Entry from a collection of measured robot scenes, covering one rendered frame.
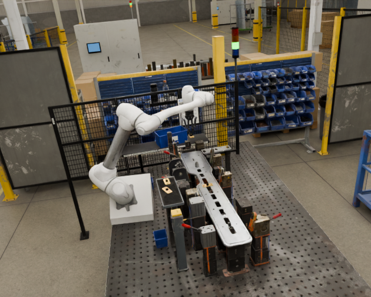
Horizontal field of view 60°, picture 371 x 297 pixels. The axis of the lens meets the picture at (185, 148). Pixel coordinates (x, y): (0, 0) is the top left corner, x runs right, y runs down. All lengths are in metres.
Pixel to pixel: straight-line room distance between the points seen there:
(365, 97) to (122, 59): 6.06
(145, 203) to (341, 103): 3.50
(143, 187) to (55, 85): 2.13
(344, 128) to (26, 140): 4.59
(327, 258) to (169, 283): 1.08
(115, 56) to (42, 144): 4.88
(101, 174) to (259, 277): 1.38
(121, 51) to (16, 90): 4.93
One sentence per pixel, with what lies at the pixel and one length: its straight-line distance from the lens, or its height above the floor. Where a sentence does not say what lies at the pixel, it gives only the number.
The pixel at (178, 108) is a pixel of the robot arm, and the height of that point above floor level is 1.59.
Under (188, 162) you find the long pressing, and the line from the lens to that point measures 2.98.
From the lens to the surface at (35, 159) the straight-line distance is 4.89.
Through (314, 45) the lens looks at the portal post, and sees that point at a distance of 7.12.
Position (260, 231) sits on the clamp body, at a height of 0.98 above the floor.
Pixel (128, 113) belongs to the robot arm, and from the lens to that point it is 2.39.
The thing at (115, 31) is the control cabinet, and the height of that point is 1.77.
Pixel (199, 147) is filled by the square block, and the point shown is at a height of 1.02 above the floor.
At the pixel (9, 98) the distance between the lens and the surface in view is 4.66.
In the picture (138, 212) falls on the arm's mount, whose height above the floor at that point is 0.78.
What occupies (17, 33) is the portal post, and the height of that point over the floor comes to 2.08.
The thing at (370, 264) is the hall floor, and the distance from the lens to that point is 3.61.
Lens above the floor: 2.36
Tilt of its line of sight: 25 degrees down
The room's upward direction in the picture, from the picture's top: 5 degrees counter-clockwise
